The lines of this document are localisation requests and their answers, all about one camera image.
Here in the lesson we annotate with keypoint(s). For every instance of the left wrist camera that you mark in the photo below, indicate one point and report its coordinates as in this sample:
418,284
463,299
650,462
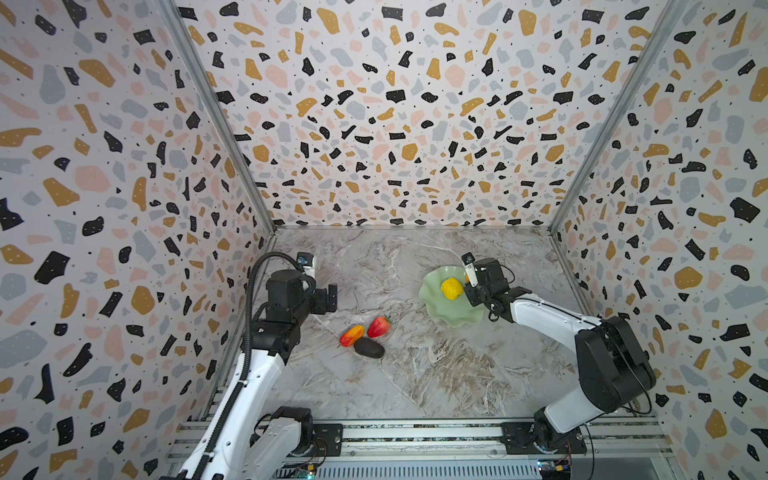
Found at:
306,261

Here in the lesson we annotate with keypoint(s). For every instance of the orange red fake mango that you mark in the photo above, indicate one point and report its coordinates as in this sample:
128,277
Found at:
349,337

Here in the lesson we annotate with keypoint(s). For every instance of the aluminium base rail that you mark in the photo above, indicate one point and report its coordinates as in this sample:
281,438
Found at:
479,439

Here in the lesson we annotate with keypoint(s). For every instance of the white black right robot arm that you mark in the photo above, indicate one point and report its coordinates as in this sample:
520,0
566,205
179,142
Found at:
611,366

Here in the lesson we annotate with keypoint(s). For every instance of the yellow fake lemon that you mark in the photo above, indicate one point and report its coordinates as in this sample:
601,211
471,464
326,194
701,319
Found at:
452,289

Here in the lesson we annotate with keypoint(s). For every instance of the light green wavy fruit bowl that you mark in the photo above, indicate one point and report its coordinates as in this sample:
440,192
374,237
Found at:
455,313

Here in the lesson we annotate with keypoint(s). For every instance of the white slotted cable duct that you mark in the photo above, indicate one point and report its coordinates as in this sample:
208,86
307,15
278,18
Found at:
464,469

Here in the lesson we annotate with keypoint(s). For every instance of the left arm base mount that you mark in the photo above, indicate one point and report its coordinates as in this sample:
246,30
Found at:
321,438

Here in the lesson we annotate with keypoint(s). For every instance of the dark fake avocado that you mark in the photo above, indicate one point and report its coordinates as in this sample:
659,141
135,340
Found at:
369,348

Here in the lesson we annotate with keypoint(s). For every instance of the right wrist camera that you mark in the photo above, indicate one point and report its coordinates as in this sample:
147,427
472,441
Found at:
470,273

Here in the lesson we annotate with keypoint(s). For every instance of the aluminium corner post left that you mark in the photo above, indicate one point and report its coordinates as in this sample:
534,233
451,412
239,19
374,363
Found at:
193,29

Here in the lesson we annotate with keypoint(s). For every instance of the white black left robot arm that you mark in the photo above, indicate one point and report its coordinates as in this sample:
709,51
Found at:
242,441

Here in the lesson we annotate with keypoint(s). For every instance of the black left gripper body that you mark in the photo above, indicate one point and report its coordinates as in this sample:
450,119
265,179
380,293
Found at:
319,304

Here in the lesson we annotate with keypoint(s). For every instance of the aluminium corner post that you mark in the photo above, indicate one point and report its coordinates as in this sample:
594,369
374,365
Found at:
193,29
670,15

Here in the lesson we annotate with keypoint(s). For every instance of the aluminium corner post right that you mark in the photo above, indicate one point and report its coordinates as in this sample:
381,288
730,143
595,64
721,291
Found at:
670,15

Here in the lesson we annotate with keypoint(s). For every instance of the red fake strawberry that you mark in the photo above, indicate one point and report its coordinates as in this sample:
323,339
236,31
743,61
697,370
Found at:
379,327

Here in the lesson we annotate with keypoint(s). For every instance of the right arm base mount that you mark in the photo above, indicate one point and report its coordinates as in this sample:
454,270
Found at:
538,437

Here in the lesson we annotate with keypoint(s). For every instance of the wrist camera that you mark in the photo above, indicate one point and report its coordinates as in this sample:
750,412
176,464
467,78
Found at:
306,261
470,273

